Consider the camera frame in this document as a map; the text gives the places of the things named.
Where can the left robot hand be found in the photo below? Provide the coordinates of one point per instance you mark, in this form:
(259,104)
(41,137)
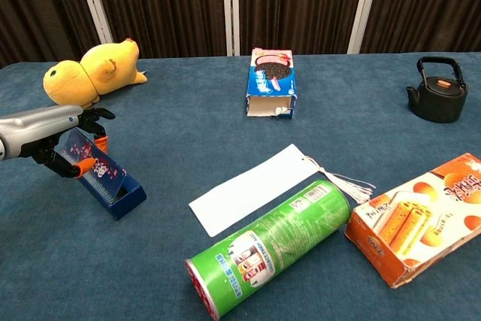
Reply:
(34,125)

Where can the blue glasses case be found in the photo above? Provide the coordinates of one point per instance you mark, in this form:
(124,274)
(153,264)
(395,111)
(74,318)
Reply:
(124,200)

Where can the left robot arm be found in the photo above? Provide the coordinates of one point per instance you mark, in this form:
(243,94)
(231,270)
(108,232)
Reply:
(2,150)

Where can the yellow plush animal toy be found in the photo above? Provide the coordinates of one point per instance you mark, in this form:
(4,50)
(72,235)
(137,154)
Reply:
(94,69)

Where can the dark brown pleated curtain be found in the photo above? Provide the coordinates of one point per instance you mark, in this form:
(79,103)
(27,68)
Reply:
(169,5)

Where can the blue table cloth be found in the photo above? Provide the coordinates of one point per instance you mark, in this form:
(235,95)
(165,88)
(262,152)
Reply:
(225,129)

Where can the white tasselled bookmark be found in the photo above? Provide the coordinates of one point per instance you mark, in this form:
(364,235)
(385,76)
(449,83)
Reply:
(255,185)

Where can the blue cookie box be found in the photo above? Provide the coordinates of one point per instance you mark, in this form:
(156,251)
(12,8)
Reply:
(270,76)

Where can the green chips can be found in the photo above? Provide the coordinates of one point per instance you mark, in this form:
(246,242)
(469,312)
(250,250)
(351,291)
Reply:
(270,246)

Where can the orange egg roll box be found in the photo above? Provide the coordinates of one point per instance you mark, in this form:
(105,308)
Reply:
(413,223)

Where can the black cast iron kettle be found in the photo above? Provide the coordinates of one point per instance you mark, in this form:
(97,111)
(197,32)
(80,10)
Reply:
(437,105)

